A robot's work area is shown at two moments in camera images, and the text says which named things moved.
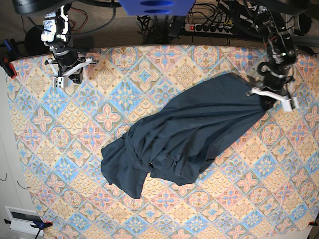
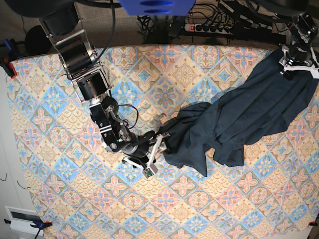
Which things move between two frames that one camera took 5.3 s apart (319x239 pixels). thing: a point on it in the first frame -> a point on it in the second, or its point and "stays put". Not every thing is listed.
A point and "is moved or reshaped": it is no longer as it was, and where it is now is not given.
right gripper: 275,77 -> 296,53
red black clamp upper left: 9,53 stays put
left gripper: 66,59 -> 143,145
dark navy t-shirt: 178,142 is moved or reshaped
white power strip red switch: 218,29 stays put
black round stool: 33,44 stays put
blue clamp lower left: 39,225 stays put
